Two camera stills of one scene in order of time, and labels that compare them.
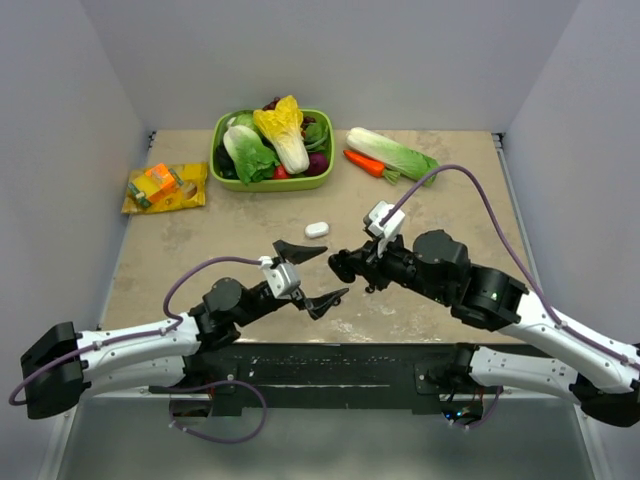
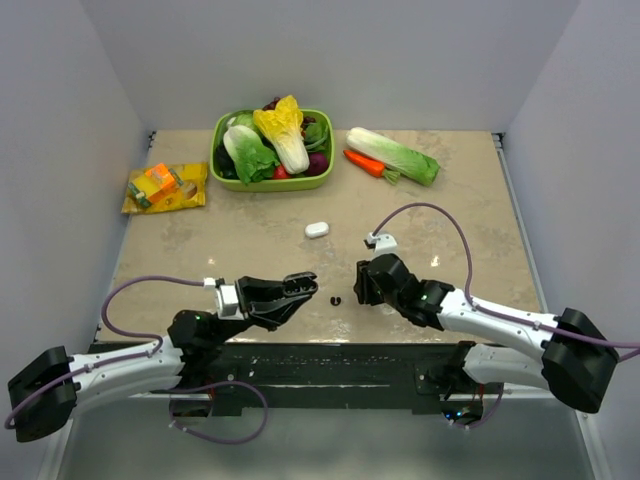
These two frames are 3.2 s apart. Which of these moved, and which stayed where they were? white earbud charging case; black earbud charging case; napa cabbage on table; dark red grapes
Moved: black earbud charging case
Stayed: white earbud charging case; napa cabbage on table; dark red grapes
